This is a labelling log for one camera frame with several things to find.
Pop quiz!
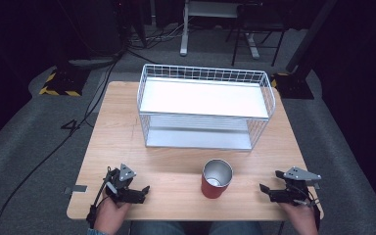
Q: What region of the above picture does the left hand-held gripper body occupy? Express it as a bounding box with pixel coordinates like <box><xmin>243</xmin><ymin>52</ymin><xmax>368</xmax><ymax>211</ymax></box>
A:
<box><xmin>103</xmin><ymin>163</ymin><xmax>138</xmax><ymax>205</ymax></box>

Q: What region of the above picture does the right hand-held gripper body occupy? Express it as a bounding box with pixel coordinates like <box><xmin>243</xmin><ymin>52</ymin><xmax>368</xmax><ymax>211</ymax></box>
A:
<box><xmin>282</xmin><ymin>165</ymin><xmax>323</xmax><ymax>208</ymax></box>

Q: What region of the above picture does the person's left hand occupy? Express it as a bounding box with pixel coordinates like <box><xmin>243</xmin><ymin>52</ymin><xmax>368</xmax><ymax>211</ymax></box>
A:
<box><xmin>92</xmin><ymin>190</ymin><xmax>132</xmax><ymax>235</ymax></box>

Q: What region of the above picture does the person's right hand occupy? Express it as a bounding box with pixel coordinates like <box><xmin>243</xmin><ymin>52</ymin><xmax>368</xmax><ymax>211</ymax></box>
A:
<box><xmin>278</xmin><ymin>199</ymin><xmax>319</xmax><ymax>235</ymax></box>

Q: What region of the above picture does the person's left leg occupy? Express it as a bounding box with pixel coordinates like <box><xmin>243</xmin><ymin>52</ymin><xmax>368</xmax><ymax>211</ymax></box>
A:
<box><xmin>129</xmin><ymin>220</ymin><xmax>186</xmax><ymax>235</ymax></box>

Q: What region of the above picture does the person's leg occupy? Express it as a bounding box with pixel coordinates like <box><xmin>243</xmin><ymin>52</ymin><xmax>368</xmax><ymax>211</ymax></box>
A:
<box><xmin>129</xmin><ymin>220</ymin><xmax>186</xmax><ymax>235</ymax></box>
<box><xmin>209</xmin><ymin>220</ymin><xmax>266</xmax><ymax>235</ymax></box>

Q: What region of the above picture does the person's right leg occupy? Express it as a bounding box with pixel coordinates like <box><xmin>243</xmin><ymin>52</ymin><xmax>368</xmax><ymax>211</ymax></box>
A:
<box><xmin>209</xmin><ymin>220</ymin><xmax>266</xmax><ymax>235</ymax></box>

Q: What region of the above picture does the red metal cup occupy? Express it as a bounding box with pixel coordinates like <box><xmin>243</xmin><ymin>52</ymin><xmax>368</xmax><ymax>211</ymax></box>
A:
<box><xmin>200</xmin><ymin>158</ymin><xmax>234</xmax><ymax>200</ymax></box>

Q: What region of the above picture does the stand base with striped tape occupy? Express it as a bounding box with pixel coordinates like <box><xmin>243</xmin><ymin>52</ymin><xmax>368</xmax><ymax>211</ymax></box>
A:
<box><xmin>38</xmin><ymin>66</ymin><xmax>91</xmax><ymax>98</ymax></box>
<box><xmin>269</xmin><ymin>71</ymin><xmax>315</xmax><ymax>101</ymax></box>

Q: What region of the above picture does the dark slanted stand pole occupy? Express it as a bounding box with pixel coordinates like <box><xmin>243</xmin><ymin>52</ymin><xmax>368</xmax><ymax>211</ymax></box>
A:
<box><xmin>285</xmin><ymin>0</ymin><xmax>339</xmax><ymax>74</ymax></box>

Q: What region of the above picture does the black chair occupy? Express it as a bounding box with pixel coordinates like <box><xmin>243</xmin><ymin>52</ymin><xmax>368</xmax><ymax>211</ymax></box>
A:
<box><xmin>224</xmin><ymin>2</ymin><xmax>289</xmax><ymax>68</ymax></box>

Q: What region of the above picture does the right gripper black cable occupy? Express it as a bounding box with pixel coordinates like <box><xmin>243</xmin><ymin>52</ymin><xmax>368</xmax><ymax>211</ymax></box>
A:
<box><xmin>293</xmin><ymin>184</ymin><xmax>322</xmax><ymax>231</ymax></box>

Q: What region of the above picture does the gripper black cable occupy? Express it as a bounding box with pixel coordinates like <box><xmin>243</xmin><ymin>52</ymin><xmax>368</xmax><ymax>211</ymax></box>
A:
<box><xmin>85</xmin><ymin>165</ymin><xmax>113</xmax><ymax>230</ymax></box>
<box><xmin>293</xmin><ymin>184</ymin><xmax>322</xmax><ymax>231</ymax></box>

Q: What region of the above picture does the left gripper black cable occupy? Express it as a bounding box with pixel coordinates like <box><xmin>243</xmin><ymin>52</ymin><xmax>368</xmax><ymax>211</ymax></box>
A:
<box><xmin>85</xmin><ymin>165</ymin><xmax>113</xmax><ymax>230</ymax></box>

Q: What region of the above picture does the long black floor cable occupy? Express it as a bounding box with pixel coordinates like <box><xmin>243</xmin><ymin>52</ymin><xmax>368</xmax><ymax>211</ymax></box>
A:
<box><xmin>0</xmin><ymin>57</ymin><xmax>120</xmax><ymax>235</ymax></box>

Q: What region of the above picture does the white wire shelf rack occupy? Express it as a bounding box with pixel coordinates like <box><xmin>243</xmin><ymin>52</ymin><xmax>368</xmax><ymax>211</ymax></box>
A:
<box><xmin>136</xmin><ymin>63</ymin><xmax>277</xmax><ymax>153</ymax></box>

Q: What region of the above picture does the bundle of floor cables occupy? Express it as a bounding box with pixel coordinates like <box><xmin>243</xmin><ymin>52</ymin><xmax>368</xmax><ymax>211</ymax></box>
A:
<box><xmin>125</xmin><ymin>19</ymin><xmax>185</xmax><ymax>52</ymax></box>

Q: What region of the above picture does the white desk frame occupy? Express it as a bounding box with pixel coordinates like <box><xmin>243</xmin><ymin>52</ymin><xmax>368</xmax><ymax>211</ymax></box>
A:
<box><xmin>179</xmin><ymin>0</ymin><xmax>262</xmax><ymax>60</ymax></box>

